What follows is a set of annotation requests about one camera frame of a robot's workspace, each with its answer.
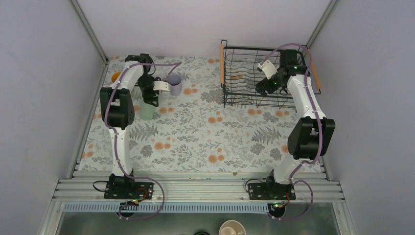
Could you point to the right wooden rack handle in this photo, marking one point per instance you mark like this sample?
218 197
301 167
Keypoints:
315 74

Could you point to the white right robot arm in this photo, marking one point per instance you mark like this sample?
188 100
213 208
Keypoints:
311 135

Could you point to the lilac plastic cup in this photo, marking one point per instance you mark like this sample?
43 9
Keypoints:
175 83

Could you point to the wooden rack handle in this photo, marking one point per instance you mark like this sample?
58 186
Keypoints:
315 74
222 65

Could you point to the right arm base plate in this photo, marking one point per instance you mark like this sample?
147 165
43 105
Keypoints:
264 191

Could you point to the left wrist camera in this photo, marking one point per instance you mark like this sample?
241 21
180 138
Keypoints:
161 86

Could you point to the floral table mat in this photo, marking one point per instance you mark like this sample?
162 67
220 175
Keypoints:
196 132

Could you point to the white patterned mug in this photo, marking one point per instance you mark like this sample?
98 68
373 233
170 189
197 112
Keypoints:
115 76

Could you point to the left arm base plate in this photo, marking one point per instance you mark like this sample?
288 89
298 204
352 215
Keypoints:
136 191

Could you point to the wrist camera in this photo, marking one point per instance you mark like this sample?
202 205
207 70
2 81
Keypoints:
161 86
268 68

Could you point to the black wire dish rack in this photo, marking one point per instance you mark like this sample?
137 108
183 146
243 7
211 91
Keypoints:
242 74

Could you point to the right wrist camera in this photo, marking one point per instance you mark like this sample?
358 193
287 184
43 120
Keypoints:
268 68

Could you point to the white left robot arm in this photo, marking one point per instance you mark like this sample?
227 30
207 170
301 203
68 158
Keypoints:
118 115

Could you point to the mint green plastic cup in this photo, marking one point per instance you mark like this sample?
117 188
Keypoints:
147 111

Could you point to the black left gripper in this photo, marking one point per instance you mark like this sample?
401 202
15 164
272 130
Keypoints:
148 100

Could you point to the left wooden rack handle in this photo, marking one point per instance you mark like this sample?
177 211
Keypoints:
222 65

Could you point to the beige bowl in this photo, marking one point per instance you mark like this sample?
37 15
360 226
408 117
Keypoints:
232 227

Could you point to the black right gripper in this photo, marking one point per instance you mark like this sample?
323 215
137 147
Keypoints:
269 89

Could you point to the aluminium rail frame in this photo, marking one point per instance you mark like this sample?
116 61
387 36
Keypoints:
189 202

